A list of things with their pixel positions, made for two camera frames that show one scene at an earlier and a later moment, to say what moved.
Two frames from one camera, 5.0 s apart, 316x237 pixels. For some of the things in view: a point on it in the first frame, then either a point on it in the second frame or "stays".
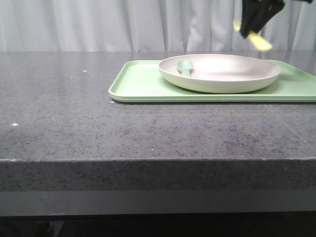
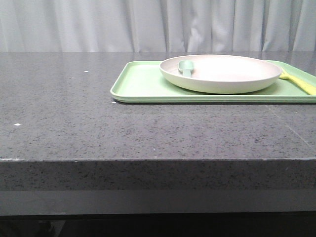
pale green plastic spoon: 185,65 stays
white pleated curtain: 148,25 stays
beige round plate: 219,73 stays
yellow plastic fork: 257,40 to 308,87
